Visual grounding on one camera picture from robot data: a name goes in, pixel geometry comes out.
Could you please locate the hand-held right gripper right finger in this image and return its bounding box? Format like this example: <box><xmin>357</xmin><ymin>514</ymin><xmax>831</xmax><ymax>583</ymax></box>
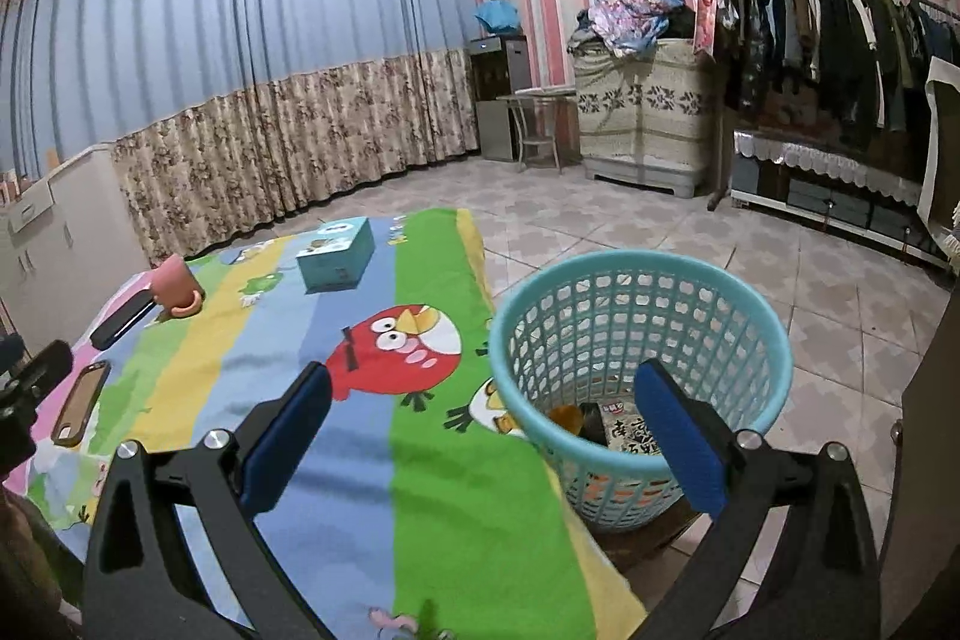
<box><xmin>632</xmin><ymin>359</ymin><xmax>882</xmax><ymax>640</ymax></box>

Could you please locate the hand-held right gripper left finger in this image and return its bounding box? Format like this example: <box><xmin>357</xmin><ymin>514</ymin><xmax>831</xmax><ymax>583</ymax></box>
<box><xmin>81</xmin><ymin>361</ymin><xmax>335</xmax><ymax>640</ymax></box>

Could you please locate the printed booklet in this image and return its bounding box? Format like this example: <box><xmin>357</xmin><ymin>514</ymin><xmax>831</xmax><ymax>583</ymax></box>
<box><xmin>600</xmin><ymin>400</ymin><xmax>668</xmax><ymax>461</ymax></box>

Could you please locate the orange plush toy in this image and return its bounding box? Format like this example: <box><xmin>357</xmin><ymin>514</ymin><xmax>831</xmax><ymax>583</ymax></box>
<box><xmin>589</xmin><ymin>471</ymin><xmax>676</xmax><ymax>498</ymax></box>

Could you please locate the black object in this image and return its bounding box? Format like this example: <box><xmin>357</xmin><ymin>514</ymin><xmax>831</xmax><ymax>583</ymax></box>
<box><xmin>581</xmin><ymin>401</ymin><xmax>610</xmax><ymax>446</ymax></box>

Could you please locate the light blue plastic basket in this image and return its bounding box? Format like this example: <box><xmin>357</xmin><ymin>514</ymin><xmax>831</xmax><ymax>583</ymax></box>
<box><xmin>487</xmin><ymin>250</ymin><xmax>794</xmax><ymax>532</ymax></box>

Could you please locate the person's left forearm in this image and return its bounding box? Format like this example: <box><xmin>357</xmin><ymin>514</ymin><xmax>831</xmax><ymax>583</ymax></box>
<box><xmin>0</xmin><ymin>482</ymin><xmax>83</xmax><ymax>626</ymax></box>

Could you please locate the brown tray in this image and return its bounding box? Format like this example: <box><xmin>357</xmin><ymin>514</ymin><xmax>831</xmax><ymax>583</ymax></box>
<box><xmin>52</xmin><ymin>361</ymin><xmax>112</xmax><ymax>447</ymax></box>

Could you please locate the black pouch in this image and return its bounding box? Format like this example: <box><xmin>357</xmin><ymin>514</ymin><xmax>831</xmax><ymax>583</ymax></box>
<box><xmin>90</xmin><ymin>293</ymin><xmax>158</xmax><ymax>350</ymax></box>

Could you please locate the white cabinet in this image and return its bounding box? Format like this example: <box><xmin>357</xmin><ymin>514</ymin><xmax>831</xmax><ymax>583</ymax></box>
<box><xmin>0</xmin><ymin>149</ymin><xmax>151</xmax><ymax>341</ymax></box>

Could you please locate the pink mug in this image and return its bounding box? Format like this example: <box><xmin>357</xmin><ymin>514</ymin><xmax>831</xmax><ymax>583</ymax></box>
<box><xmin>152</xmin><ymin>255</ymin><xmax>205</xmax><ymax>319</ymax></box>

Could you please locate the cartoon bird printed blanket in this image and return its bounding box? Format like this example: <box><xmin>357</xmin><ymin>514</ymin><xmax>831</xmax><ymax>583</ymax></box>
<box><xmin>0</xmin><ymin>206</ymin><xmax>650</xmax><ymax>640</ymax></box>

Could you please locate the teal cardboard box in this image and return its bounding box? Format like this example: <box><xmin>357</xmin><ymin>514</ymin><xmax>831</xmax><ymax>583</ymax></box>
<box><xmin>296</xmin><ymin>218</ymin><xmax>376</xmax><ymax>294</ymax></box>

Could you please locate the dark wooden cabinet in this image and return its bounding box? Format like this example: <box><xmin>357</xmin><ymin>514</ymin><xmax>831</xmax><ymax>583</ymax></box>
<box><xmin>877</xmin><ymin>280</ymin><xmax>960</xmax><ymax>640</ymax></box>

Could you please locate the low cabinet with lace cloth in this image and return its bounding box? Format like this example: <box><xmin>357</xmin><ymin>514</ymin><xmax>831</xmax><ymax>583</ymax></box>
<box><xmin>731</xmin><ymin>130</ymin><xmax>950</xmax><ymax>266</ymax></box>

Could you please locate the cabinet with patterned cover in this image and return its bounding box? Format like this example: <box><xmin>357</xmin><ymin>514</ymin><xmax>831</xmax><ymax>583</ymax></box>
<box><xmin>574</xmin><ymin>38</ymin><xmax>713</xmax><ymax>200</ymax></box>

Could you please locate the small metal side table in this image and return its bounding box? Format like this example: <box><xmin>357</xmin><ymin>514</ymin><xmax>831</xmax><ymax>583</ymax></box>
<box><xmin>496</xmin><ymin>87</ymin><xmax>578</xmax><ymax>175</ymax></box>

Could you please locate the grey water dispenser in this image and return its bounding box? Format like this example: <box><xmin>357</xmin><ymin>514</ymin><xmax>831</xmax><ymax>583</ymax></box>
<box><xmin>469</xmin><ymin>34</ymin><xmax>528</xmax><ymax>163</ymax></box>

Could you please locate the dark cloth with white border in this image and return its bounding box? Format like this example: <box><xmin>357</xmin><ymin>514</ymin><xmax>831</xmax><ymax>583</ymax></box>
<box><xmin>919</xmin><ymin>56</ymin><xmax>960</xmax><ymax>236</ymax></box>

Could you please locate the blue and floral curtain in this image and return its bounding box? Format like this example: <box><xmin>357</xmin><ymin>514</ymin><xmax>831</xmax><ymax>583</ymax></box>
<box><xmin>0</xmin><ymin>0</ymin><xmax>481</xmax><ymax>266</ymax></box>

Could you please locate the pink hanging bag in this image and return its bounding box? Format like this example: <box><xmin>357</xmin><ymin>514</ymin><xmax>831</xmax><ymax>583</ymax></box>
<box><xmin>694</xmin><ymin>0</ymin><xmax>728</xmax><ymax>56</ymax></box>

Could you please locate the pile of clothes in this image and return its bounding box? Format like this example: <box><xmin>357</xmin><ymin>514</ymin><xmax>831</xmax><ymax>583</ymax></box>
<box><xmin>568</xmin><ymin>0</ymin><xmax>698</xmax><ymax>58</ymax></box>

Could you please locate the row of hanging clothes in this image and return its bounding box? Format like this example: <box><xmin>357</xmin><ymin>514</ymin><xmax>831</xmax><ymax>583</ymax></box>
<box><xmin>724</xmin><ymin>0</ymin><xmax>960</xmax><ymax>131</ymax></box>

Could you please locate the blue bottle cover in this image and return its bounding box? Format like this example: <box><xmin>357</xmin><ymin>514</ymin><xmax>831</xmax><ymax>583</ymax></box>
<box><xmin>474</xmin><ymin>0</ymin><xmax>521</xmax><ymax>37</ymax></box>

